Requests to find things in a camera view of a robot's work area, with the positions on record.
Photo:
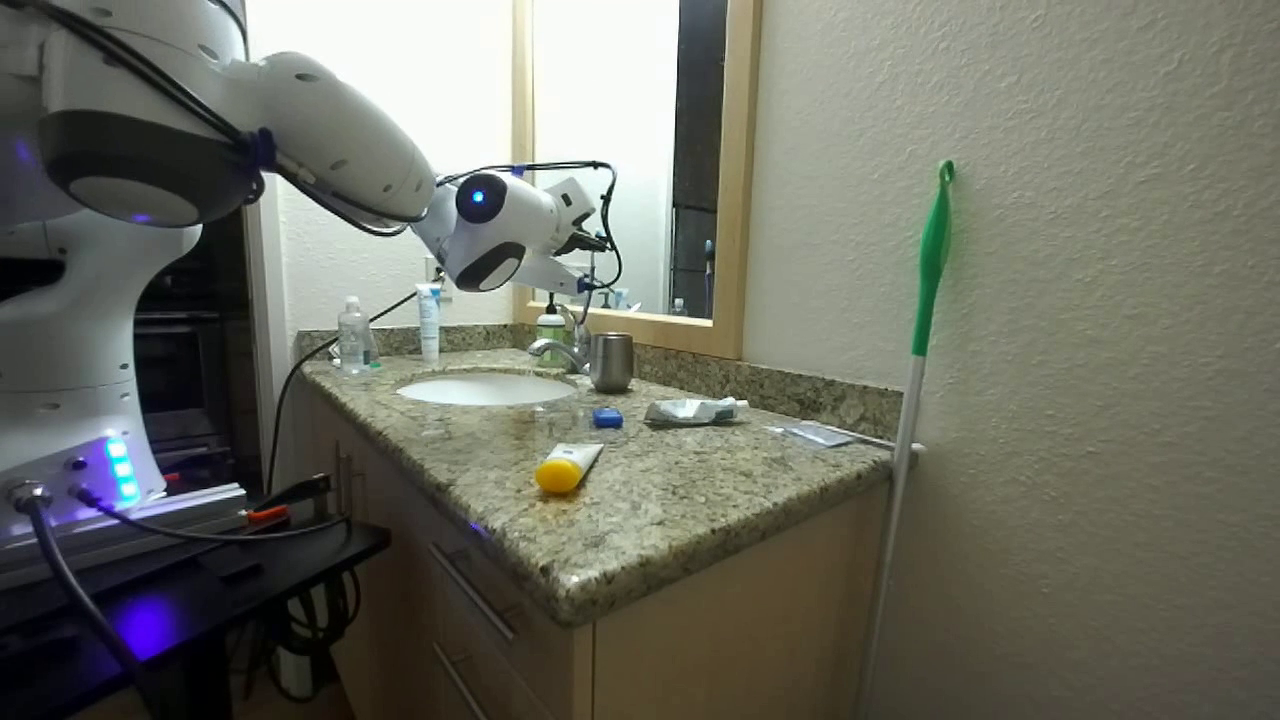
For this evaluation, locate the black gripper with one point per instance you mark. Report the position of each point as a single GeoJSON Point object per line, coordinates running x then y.
{"type": "Point", "coordinates": [591, 247]}

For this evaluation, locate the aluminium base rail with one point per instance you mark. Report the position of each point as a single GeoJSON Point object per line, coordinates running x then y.
{"type": "Point", "coordinates": [163, 513]}

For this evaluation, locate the white oval sink basin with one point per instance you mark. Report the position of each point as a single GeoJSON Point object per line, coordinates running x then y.
{"type": "Point", "coordinates": [481, 388]}

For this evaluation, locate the clear plastic wrapper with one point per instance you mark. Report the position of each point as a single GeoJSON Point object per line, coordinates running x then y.
{"type": "Point", "coordinates": [819, 438]}

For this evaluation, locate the chrome faucet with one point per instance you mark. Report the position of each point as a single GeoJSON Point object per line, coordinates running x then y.
{"type": "Point", "coordinates": [556, 355]}

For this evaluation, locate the beige vanity cabinet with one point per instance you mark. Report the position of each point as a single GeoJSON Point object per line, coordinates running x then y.
{"type": "Point", "coordinates": [721, 642]}

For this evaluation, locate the white and blue lotion tube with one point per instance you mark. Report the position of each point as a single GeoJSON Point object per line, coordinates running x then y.
{"type": "Point", "coordinates": [431, 325]}

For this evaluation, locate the grey toothpaste tube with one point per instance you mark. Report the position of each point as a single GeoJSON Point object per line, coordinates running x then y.
{"type": "Point", "coordinates": [693, 415]}

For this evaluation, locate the clear plastic bottle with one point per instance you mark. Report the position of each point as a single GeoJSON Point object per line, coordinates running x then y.
{"type": "Point", "coordinates": [354, 341]}

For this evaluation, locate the black robot table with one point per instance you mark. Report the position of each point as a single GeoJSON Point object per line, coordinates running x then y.
{"type": "Point", "coordinates": [202, 584]}

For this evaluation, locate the stainless steel cup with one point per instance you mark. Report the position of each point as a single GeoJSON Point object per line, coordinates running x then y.
{"type": "Point", "coordinates": [615, 364]}

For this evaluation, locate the yellow sponge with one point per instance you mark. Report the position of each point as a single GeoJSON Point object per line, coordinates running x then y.
{"type": "Point", "coordinates": [565, 471]}

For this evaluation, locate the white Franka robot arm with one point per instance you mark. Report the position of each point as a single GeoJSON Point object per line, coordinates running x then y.
{"type": "Point", "coordinates": [95, 332]}

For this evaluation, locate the small blue floss container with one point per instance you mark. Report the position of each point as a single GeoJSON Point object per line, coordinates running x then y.
{"type": "Point", "coordinates": [608, 416]}

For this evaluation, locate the green soap pump bottle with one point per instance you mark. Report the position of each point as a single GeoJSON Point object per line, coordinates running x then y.
{"type": "Point", "coordinates": [555, 325]}

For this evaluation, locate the wooden framed mirror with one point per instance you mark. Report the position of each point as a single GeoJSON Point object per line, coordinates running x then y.
{"type": "Point", "coordinates": [729, 172]}

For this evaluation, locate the orange clamp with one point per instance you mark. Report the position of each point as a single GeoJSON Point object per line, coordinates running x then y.
{"type": "Point", "coordinates": [287, 500]}

